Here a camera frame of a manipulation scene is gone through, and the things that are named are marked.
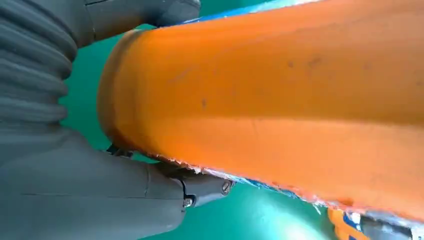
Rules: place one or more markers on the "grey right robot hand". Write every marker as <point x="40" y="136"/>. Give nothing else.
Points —
<point x="82" y="195"/>

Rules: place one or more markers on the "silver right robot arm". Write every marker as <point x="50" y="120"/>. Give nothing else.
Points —
<point x="30" y="66"/>

